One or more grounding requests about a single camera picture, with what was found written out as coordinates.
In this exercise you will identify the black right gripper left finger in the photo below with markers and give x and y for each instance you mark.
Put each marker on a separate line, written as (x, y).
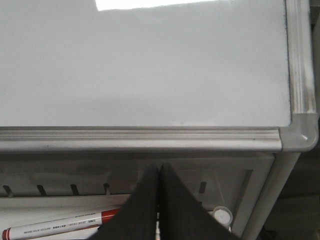
(137, 217)

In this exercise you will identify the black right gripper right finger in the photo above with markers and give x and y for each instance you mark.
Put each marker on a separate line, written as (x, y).
(181, 217)

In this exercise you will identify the red capped whiteboard marker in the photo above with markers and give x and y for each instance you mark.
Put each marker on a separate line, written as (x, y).
(58, 226)

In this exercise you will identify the grey whiteboard stand frame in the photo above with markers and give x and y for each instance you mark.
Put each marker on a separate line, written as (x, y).
(248, 181)

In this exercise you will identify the white whiteboard with aluminium frame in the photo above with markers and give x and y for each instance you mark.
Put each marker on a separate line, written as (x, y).
(194, 75)

